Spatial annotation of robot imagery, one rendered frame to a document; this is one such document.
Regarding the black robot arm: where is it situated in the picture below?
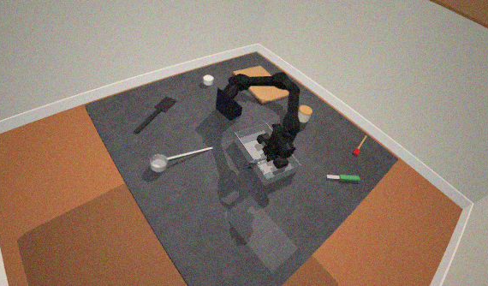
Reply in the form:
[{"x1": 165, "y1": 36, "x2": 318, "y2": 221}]
[{"x1": 223, "y1": 72, "x2": 301, "y2": 158}]

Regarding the dark grey spatula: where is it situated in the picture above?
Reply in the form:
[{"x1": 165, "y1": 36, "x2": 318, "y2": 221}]
[{"x1": 134, "y1": 96, "x2": 176, "y2": 133}]

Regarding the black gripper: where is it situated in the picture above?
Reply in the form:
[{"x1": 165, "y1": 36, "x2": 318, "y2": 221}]
[{"x1": 257, "y1": 134, "x2": 289, "y2": 169}]

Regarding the light wooden board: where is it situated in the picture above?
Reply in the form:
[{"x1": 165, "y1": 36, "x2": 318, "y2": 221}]
[{"x1": 233, "y1": 65, "x2": 289, "y2": 104}]

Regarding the white cylindrical container with tan lid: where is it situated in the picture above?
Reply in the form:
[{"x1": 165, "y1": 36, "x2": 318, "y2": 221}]
[{"x1": 298, "y1": 105, "x2": 312, "y2": 122}]

